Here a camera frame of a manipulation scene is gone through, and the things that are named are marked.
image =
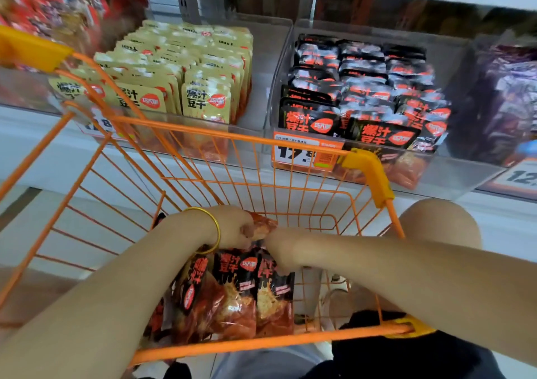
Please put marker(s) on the black shorts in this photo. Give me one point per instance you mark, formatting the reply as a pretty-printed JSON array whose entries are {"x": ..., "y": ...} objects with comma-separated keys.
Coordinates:
[{"x": 419, "y": 354}]

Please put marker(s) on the person's right hand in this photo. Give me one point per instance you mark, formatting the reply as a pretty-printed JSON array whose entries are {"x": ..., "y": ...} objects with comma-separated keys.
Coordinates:
[{"x": 285, "y": 247}]

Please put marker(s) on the row of yellow orange snacks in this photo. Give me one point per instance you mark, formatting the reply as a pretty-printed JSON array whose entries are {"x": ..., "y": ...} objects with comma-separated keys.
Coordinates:
[
  {"x": 143, "y": 98},
  {"x": 71, "y": 89},
  {"x": 206, "y": 102}
]

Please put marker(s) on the orange shopping cart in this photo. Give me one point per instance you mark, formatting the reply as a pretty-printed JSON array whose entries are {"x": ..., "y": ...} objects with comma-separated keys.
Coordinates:
[{"x": 33, "y": 47}]

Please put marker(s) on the person's right forearm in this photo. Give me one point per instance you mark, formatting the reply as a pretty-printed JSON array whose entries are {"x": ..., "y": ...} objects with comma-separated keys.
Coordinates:
[{"x": 453, "y": 282}]

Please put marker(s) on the pile of red tan packets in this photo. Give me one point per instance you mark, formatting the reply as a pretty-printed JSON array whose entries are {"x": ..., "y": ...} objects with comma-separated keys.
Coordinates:
[{"x": 59, "y": 10}]

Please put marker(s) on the orange blue shelf price tag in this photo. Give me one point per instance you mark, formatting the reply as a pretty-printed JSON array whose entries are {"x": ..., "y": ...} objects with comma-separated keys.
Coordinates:
[{"x": 516, "y": 177}]

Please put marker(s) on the person's right leg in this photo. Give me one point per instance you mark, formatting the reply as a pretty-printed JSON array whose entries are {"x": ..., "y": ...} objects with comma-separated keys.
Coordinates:
[{"x": 445, "y": 219}]

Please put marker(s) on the pile of black orange snacks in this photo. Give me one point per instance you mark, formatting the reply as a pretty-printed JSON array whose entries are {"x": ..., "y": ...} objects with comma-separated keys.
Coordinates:
[{"x": 235, "y": 299}]

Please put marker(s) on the person's left hand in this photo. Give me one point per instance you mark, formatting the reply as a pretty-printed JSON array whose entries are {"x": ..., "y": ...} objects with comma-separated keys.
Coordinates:
[{"x": 233, "y": 228}]

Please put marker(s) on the row of black orange snacks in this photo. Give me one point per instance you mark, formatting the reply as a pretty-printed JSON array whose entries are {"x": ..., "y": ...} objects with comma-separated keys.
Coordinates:
[
  {"x": 306, "y": 123},
  {"x": 386, "y": 136},
  {"x": 432, "y": 127}
]

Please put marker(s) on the person's left forearm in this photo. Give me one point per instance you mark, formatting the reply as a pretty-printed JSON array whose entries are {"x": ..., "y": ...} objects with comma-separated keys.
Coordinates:
[{"x": 84, "y": 307}]

